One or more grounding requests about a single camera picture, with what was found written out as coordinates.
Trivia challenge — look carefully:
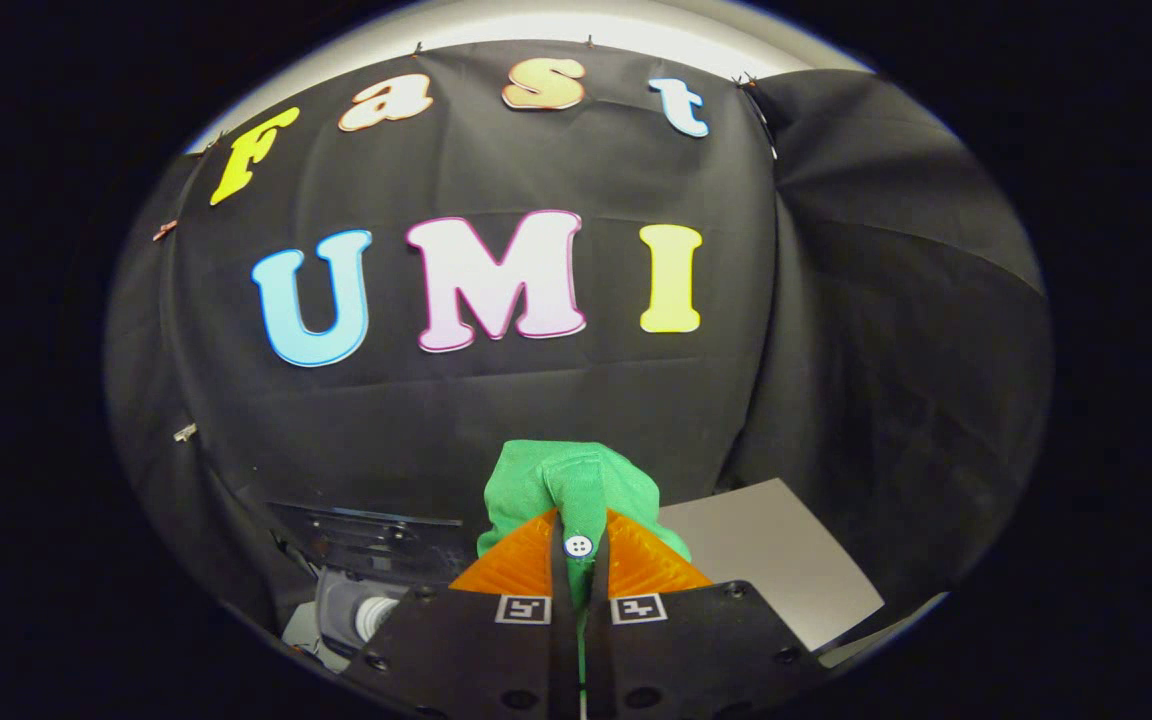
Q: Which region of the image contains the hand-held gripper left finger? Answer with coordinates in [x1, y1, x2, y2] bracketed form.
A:
[341, 507, 577, 720]

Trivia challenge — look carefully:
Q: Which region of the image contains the green polo shirt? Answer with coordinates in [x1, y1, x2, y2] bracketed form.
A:
[477, 440, 692, 611]

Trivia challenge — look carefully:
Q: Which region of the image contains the black backdrop cloth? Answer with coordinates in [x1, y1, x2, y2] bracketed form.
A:
[104, 40, 1052, 651]

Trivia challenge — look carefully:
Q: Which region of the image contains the grey cabinet with beige door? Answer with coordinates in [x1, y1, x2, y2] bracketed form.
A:
[656, 478, 885, 669]

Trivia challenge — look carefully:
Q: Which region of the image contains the dark grey washing machine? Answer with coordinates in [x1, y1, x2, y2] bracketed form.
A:
[266, 500, 482, 673]

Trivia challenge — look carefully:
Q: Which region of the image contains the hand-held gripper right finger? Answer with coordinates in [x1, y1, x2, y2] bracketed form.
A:
[581, 507, 827, 720]

